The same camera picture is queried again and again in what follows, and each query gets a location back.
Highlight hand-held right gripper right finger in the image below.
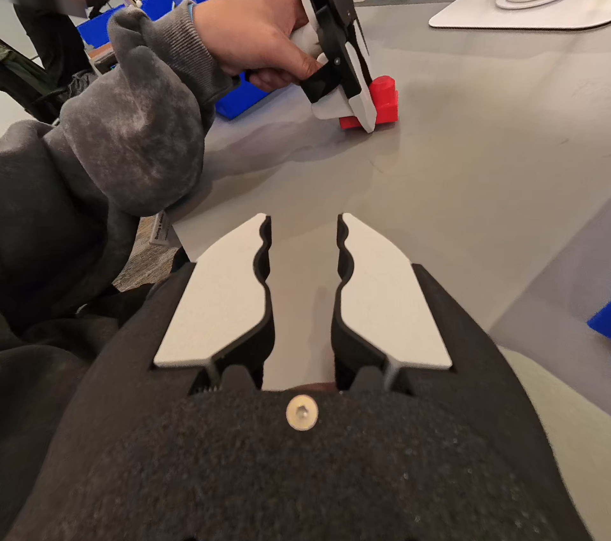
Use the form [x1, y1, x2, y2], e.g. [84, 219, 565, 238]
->
[330, 213, 453, 392]

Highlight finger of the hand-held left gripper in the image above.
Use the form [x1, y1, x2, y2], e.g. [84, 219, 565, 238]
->
[346, 18, 379, 134]
[311, 87, 358, 121]

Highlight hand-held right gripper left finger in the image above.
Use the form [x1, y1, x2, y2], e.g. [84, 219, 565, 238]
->
[153, 213, 277, 391]

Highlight red two-stud toy block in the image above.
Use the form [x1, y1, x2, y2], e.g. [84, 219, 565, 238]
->
[338, 75, 400, 130]

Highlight blue divided plastic bin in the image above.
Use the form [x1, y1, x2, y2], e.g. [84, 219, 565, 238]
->
[172, 0, 306, 121]

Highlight person's left hand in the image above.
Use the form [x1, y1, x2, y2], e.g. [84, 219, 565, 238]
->
[192, 0, 323, 92]

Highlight printed paper sheet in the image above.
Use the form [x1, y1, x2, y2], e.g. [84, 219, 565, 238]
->
[150, 212, 182, 248]

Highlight black office chair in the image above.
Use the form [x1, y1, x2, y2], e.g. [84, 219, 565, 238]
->
[0, 40, 65, 122]

